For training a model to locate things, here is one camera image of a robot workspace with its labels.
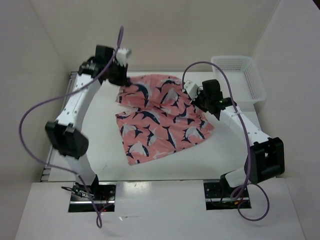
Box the pink shark print shorts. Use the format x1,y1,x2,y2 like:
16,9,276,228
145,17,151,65
115,74,214,165

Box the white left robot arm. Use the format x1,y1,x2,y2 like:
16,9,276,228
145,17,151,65
45,45,131,200

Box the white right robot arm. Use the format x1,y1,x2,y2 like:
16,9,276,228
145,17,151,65
184,79,285,197

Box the white plastic mesh basket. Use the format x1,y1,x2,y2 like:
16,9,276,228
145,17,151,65
210,55,267,104

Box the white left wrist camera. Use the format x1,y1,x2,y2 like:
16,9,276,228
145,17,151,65
115,48,132,67

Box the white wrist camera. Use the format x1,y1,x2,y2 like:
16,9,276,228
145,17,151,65
182,80,199,101
115,48,132,67

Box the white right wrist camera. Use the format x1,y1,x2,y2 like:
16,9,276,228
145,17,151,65
182,80,199,101

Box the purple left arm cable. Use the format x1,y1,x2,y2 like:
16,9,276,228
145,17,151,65
19,25,125,229

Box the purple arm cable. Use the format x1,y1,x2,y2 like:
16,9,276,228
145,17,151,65
19,25,125,229
181,61,271,221

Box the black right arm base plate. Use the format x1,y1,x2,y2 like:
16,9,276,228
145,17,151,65
203,180,252,211

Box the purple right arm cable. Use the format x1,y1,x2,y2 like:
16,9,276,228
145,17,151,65
181,61,271,221

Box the aluminium table edge rail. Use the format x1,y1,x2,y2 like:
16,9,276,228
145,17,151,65
40,71,77,183

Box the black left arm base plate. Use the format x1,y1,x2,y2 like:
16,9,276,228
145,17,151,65
61,182,116,213

